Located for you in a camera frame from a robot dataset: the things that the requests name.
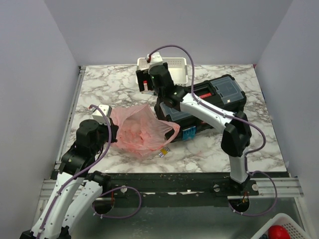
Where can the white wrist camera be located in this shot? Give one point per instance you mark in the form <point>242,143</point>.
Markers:
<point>154,59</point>
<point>101,113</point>

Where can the white basket bottom right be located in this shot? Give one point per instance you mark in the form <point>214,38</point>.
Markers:
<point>285,221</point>

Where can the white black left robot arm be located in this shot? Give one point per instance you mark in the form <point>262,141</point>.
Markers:
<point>75,190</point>

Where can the aluminium rail left edge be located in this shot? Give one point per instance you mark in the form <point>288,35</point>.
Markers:
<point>70,117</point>

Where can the aluminium rail front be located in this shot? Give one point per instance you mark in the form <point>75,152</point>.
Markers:
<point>286,188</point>

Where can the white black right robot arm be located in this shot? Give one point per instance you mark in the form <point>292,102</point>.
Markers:
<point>234,127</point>

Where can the white perforated plastic basket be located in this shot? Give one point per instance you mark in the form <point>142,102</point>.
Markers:
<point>177,67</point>

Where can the black toolbox clear lids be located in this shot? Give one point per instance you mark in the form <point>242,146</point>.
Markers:
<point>223,92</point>

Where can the red ball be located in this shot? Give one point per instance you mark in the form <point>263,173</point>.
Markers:
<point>278,232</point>

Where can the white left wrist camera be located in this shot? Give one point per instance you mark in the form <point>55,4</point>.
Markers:
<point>101,113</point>

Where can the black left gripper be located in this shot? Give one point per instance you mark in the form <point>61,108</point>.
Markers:
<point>114,129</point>

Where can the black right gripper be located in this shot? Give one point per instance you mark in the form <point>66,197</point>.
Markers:
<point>141,75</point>

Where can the pink plastic bag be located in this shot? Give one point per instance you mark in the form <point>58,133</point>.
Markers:
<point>140,133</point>

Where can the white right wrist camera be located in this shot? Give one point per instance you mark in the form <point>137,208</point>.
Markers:
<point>154,59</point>

